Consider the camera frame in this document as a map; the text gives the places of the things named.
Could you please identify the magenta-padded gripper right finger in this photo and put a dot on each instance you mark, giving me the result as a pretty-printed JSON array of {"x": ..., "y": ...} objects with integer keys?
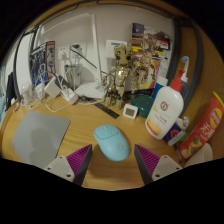
[{"x": 166, "y": 166}]

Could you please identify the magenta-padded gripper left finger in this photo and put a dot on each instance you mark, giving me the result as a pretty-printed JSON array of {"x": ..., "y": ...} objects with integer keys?
[{"x": 58, "y": 166}]

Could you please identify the light blue computer mouse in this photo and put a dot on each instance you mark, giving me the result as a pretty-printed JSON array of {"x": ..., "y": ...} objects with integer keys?
[{"x": 111, "y": 143}]

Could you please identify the grey mouse pad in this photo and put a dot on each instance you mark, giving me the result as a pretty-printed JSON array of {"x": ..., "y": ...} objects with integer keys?
[{"x": 40, "y": 136}]

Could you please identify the small blue white box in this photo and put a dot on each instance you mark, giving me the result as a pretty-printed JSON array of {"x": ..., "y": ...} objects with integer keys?
[{"x": 174, "y": 131}]

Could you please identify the red yellow snack tube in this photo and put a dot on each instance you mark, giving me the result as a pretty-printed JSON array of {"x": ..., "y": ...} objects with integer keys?
[{"x": 203, "y": 130}]

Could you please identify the white red-pump lotion bottle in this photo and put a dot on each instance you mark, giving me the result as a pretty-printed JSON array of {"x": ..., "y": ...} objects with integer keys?
[{"x": 165, "y": 113}]

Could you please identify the dark green round container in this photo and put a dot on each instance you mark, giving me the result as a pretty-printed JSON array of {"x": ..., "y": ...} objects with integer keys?
[{"x": 144, "y": 105}]

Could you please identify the small white square clock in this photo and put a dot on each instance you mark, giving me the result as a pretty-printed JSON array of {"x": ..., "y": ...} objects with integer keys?
[{"x": 130, "y": 111}]

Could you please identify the white power strip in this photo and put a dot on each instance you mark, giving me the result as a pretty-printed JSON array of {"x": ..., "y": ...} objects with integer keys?
[{"x": 70, "y": 94}]

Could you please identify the black ruler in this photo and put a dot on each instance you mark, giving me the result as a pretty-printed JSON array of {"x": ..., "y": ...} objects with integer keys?
[{"x": 106, "y": 110}]

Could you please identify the small white charger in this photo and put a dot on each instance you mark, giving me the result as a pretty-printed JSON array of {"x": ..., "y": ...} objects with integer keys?
[{"x": 40, "y": 90}]

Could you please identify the large white power adapter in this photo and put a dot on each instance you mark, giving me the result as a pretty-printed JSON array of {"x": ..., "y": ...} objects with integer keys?
[{"x": 52, "y": 87}]

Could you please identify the blue white-capped bottle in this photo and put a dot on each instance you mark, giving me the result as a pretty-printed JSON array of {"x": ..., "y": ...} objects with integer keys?
[{"x": 160, "y": 86}]

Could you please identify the clear plastic cup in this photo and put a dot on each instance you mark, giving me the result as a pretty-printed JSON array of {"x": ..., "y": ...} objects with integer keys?
[{"x": 26, "y": 92}]

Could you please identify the black hanging bag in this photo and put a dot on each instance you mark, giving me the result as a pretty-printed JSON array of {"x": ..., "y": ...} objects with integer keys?
[{"x": 10, "y": 90}]

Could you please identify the steel cup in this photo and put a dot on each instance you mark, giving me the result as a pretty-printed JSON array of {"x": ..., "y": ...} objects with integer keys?
[{"x": 73, "y": 75}]

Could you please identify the brown brick-built tree figure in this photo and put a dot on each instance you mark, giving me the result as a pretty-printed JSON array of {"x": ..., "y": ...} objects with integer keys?
[{"x": 120, "y": 75}]

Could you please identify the blue robot model kit box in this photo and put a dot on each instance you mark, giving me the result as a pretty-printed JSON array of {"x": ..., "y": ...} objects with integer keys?
[{"x": 41, "y": 61}]

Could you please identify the colourful printed figure box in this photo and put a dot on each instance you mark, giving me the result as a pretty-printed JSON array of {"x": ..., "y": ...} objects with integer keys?
[{"x": 150, "y": 40}]

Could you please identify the white wall socket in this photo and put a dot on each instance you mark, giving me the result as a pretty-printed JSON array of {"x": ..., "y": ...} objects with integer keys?
[
  {"x": 63, "y": 52},
  {"x": 81, "y": 50}
]

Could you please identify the white wall-mounted box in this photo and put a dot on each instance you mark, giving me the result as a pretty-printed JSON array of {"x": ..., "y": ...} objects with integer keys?
[{"x": 115, "y": 48}]

